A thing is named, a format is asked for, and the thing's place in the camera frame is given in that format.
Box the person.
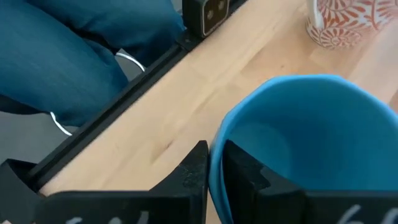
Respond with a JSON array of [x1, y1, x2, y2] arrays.
[[0, 0, 187, 128]]

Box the black table-level camera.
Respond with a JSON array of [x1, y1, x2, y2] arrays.
[[182, 0, 231, 39]]

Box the white mug orange floral pattern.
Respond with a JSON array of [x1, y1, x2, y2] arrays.
[[305, 0, 398, 50]]

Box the black aluminium table frame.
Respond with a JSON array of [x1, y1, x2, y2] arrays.
[[24, 0, 249, 192]]

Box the blue faceted mug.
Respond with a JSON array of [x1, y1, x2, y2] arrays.
[[208, 73, 398, 224]]

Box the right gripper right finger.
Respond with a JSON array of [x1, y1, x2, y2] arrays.
[[223, 139, 398, 224]]

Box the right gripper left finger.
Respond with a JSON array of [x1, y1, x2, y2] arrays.
[[0, 139, 209, 224]]

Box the white cable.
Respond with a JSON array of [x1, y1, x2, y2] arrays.
[[49, 52, 146, 137]]

